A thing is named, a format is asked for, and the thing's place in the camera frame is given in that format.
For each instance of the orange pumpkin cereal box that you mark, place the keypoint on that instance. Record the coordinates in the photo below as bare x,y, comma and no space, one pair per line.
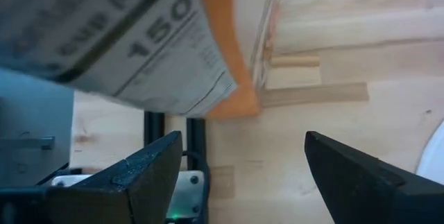
121,36

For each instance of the silver metal bracket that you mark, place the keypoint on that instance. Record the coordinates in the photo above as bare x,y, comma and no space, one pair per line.
189,193

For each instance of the black table frame rail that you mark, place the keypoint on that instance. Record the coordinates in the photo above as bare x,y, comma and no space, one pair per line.
196,137

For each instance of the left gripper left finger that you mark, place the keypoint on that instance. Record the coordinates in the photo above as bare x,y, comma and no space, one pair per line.
138,182

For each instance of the white round woven placemat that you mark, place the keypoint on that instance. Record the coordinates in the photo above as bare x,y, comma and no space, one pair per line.
435,158

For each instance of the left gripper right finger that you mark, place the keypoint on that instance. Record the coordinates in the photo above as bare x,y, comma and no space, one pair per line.
360,189

